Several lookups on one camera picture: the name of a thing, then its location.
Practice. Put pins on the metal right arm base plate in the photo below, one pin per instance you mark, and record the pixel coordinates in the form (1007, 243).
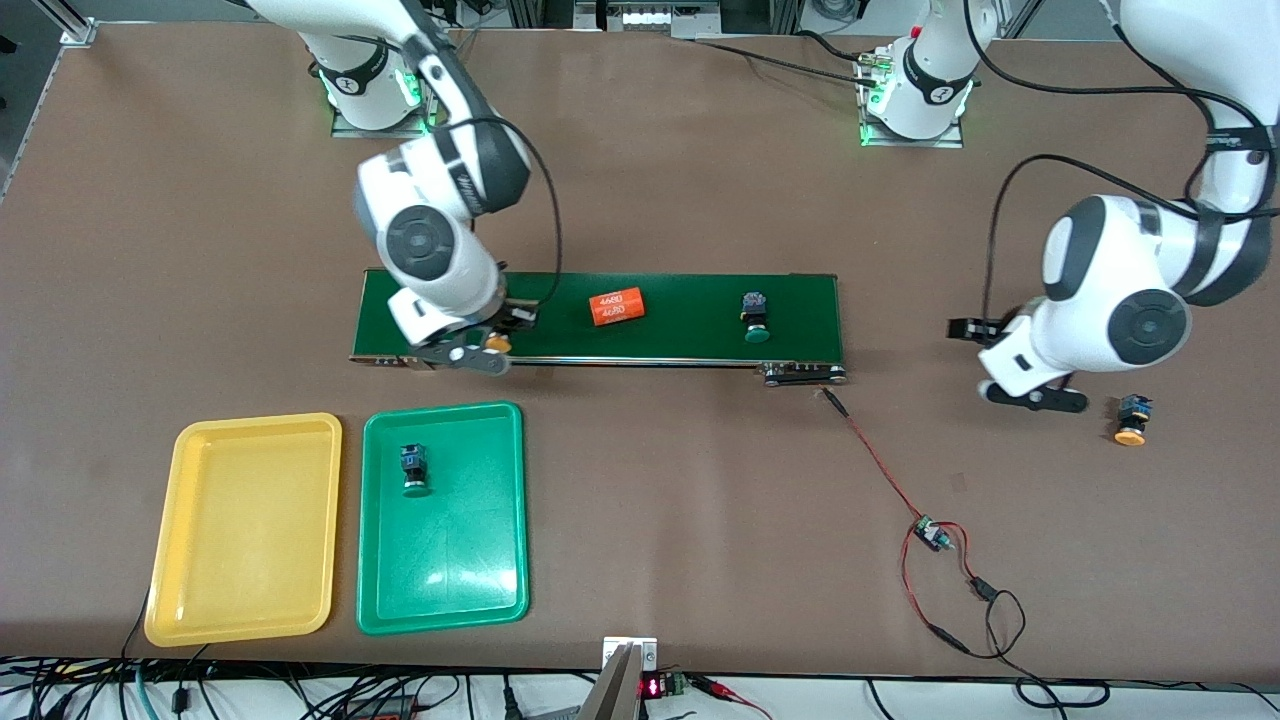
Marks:
(380, 133)

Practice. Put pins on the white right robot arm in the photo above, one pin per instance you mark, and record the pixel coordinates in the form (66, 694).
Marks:
(460, 280)

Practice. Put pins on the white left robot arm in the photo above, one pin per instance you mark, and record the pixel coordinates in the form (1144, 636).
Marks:
(1100, 260)

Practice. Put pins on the green conveyor belt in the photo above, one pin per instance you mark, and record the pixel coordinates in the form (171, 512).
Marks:
(680, 340)

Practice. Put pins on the yellow plastic tray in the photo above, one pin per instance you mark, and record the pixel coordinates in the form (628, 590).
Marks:
(245, 530)

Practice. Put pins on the green push button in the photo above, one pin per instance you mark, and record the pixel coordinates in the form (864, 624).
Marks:
(753, 303)
(413, 462)

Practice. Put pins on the red alligator clip lead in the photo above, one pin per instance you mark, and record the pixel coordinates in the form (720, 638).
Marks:
(715, 686)

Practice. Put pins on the yellow push button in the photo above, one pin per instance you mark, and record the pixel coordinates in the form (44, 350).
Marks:
(498, 344)
(1132, 410)

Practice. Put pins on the green plastic tray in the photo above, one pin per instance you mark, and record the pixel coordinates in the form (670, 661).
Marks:
(470, 560)

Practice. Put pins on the metal rack with white lights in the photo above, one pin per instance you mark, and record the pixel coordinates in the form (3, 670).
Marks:
(650, 18)

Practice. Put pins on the orange cylinder white 4680 print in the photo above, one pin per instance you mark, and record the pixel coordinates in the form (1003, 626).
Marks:
(617, 308)

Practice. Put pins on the small speed controller board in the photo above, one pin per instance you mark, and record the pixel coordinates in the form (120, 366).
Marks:
(932, 533)

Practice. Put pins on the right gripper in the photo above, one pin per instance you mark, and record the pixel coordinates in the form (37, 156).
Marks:
(516, 317)

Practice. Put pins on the red digit display module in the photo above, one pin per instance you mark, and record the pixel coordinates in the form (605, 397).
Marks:
(652, 687)

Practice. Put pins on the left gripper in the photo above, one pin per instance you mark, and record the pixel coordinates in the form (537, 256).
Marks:
(985, 328)

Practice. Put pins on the aluminium frame profile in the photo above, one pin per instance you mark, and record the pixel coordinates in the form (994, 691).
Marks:
(70, 25)

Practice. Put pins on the black orange power adapter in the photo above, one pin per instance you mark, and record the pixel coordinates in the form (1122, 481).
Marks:
(385, 712)

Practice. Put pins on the grey metal camera mount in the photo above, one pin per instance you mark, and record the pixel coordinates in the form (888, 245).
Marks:
(615, 690)

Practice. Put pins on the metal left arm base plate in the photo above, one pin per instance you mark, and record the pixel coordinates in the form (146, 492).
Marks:
(910, 143)

